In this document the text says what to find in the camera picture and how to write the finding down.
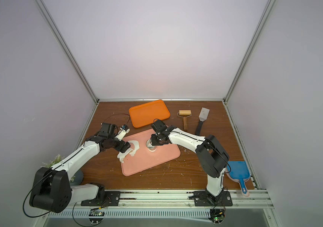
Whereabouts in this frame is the white dough lump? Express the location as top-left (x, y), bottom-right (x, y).
top-left (117, 140), bottom-right (140, 163)

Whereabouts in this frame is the pink silicone mat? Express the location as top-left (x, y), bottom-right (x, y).
top-left (121, 129), bottom-right (180, 176)

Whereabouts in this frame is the wooden rolling pin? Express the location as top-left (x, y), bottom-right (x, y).
top-left (177, 110), bottom-right (192, 131)

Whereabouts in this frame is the black handled metal spatula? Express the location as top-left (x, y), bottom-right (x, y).
top-left (195, 107), bottom-right (210, 136)

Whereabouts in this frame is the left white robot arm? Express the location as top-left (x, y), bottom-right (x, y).
top-left (27, 123), bottom-right (130, 213)

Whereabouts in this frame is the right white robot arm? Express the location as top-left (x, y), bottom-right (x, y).
top-left (147, 119), bottom-right (229, 198)

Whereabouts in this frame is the orange plastic tray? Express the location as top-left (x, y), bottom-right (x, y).
top-left (129, 100), bottom-right (171, 128)

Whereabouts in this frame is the small green potted plant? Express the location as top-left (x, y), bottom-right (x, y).
top-left (41, 154), bottom-right (84, 186)

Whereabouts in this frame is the blue dustpan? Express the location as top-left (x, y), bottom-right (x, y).
top-left (226, 161), bottom-right (250, 197)

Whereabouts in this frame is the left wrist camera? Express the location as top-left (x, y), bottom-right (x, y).
top-left (115, 124), bottom-right (130, 141)

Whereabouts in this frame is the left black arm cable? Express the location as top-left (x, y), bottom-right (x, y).
top-left (101, 113), bottom-right (131, 128)

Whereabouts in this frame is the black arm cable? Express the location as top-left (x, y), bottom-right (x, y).
top-left (218, 150), bottom-right (232, 174)
top-left (101, 113), bottom-right (131, 128)

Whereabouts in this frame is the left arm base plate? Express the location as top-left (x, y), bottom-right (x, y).
top-left (81, 191), bottom-right (121, 208)

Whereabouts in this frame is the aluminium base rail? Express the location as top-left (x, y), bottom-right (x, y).
top-left (48, 190), bottom-right (274, 220)

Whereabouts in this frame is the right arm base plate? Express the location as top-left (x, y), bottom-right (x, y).
top-left (189, 191), bottom-right (233, 207)

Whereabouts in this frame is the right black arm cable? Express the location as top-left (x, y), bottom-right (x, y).
top-left (218, 150), bottom-right (232, 174)

